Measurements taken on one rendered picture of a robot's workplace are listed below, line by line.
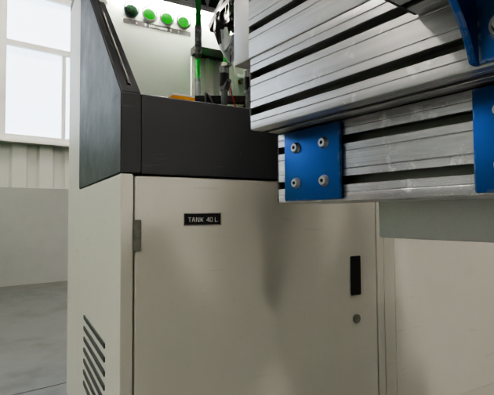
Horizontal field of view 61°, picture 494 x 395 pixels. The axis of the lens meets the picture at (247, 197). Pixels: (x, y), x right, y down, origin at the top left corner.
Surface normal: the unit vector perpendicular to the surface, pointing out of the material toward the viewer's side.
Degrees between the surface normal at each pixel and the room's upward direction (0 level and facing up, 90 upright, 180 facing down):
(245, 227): 90
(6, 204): 90
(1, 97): 90
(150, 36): 90
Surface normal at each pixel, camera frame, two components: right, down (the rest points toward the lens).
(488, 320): 0.49, -0.04
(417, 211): -0.80, -0.02
